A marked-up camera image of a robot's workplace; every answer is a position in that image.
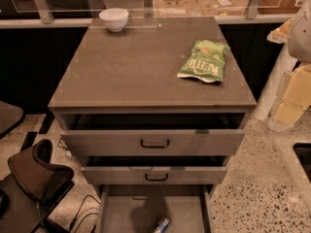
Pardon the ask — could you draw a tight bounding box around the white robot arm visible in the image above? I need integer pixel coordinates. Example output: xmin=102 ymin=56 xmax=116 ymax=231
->
xmin=268 ymin=0 xmax=311 ymax=132

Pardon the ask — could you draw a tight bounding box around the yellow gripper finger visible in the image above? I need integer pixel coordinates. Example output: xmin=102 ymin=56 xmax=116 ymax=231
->
xmin=268 ymin=63 xmax=311 ymax=132

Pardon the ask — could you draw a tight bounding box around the black floor cable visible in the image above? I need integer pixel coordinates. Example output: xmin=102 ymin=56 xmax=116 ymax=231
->
xmin=68 ymin=194 xmax=101 ymax=233

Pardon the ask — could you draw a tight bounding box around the grey top drawer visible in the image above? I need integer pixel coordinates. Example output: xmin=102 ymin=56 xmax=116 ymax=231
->
xmin=61 ymin=113 xmax=244 ymax=156

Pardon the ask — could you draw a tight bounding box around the left cardboard box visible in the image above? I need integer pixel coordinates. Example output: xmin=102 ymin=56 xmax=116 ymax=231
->
xmin=153 ymin=0 xmax=202 ymax=17

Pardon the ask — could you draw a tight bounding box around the grey middle drawer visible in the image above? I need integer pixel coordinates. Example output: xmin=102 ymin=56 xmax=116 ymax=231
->
xmin=82 ymin=156 xmax=226 ymax=184

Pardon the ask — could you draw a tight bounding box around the cardboard box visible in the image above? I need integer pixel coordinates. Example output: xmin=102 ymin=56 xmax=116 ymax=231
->
xmin=197 ymin=0 xmax=249 ymax=16
xmin=153 ymin=0 xmax=202 ymax=17

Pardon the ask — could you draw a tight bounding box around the green kettle chips bag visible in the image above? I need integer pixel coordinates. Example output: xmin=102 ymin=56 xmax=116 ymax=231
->
xmin=177 ymin=40 xmax=230 ymax=83

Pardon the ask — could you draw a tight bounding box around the right cardboard box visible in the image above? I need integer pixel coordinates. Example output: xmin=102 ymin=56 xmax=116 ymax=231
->
xmin=197 ymin=0 xmax=249 ymax=16

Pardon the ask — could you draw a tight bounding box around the white ceramic bowl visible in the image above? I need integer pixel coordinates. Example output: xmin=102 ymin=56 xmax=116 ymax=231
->
xmin=99 ymin=8 xmax=129 ymax=32

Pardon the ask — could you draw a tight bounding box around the dark brown chair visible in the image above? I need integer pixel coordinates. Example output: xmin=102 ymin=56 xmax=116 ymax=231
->
xmin=0 ymin=139 xmax=74 ymax=233

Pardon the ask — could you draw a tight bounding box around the dark round table edge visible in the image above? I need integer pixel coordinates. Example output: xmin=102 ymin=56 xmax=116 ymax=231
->
xmin=0 ymin=101 xmax=24 ymax=139

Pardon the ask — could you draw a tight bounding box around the grey drawer cabinet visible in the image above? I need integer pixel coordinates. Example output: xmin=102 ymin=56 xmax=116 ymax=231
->
xmin=47 ymin=16 xmax=258 ymax=233

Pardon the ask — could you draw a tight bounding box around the silver blue redbull can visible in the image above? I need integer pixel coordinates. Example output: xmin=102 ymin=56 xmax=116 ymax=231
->
xmin=153 ymin=216 xmax=171 ymax=233

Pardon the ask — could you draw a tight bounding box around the white diagonal post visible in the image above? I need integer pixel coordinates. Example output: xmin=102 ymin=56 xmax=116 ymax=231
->
xmin=253 ymin=44 xmax=296 ymax=120

